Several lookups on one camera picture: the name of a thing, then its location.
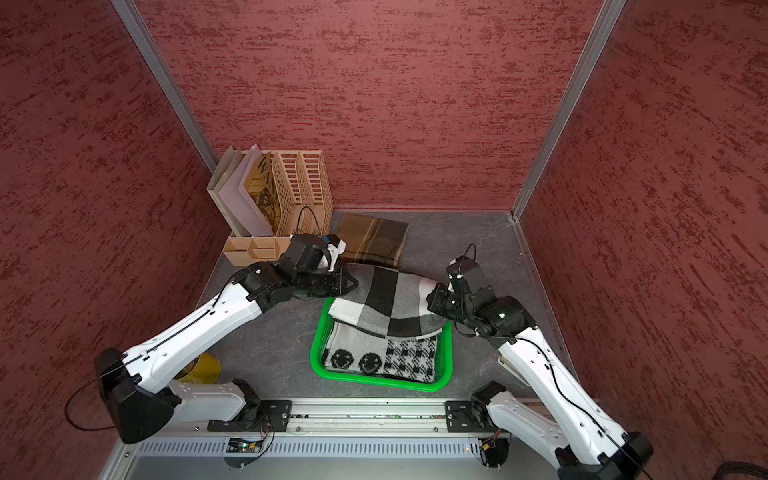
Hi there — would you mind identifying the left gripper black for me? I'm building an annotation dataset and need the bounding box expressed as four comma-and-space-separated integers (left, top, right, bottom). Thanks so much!
294, 266, 358, 296

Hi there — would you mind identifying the brown plaid fringed scarf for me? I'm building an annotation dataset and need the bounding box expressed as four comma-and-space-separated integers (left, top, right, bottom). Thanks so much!
335, 213, 409, 268

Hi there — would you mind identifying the grey black checked scarf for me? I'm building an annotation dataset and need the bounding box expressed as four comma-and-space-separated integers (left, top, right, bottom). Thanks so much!
328, 264, 447, 339

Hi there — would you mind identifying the smiley houndstooth scarf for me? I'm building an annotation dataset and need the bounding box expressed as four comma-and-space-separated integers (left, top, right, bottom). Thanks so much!
321, 322, 442, 384

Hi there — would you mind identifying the green plastic mesh basket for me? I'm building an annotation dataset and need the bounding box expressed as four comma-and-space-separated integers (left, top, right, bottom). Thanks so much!
310, 298, 454, 393

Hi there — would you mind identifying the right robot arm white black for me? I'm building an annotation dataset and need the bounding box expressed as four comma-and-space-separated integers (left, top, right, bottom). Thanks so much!
426, 282, 653, 479

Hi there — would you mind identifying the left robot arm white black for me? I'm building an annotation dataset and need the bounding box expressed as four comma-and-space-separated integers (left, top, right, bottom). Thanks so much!
94, 262, 359, 444

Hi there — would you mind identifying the small white stapler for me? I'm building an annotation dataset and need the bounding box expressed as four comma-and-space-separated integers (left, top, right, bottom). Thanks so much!
498, 356, 529, 386

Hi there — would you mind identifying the beige plastic file organizer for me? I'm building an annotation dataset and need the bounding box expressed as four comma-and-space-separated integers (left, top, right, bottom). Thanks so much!
222, 147, 333, 267

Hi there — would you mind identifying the lilac folder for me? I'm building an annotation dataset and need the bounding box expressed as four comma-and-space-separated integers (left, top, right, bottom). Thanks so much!
226, 145, 273, 237

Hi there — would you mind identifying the brown patterned booklet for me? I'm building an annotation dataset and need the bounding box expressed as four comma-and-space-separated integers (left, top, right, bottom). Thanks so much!
243, 153, 281, 233

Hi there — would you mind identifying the yellow pencil cup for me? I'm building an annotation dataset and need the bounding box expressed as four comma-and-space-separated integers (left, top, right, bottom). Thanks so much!
174, 353, 222, 384

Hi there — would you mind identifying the beige cardboard folder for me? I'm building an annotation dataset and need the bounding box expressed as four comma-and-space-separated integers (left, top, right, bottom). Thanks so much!
206, 146, 249, 237

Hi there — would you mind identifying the right corner aluminium profile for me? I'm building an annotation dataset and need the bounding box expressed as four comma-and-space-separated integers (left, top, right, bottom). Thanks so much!
510, 0, 627, 222

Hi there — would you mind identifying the corner aluminium profile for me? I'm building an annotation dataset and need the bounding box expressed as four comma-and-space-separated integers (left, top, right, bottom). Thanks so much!
110, 0, 218, 173
510, 0, 627, 222

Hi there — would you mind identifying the left corner aluminium profile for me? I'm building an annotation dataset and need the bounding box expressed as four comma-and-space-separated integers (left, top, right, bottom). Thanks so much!
110, 0, 218, 173

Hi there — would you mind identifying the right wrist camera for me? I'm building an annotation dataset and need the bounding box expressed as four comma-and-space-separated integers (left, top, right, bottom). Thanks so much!
446, 255, 489, 296

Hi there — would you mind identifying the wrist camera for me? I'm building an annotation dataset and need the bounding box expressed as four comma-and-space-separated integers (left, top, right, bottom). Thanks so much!
446, 255, 489, 296
283, 234, 347, 274

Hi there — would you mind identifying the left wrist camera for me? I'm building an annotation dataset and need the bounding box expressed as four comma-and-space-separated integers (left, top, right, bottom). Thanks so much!
283, 234, 347, 274

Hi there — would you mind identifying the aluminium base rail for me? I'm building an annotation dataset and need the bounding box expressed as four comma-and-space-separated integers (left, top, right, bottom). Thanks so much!
101, 397, 549, 479

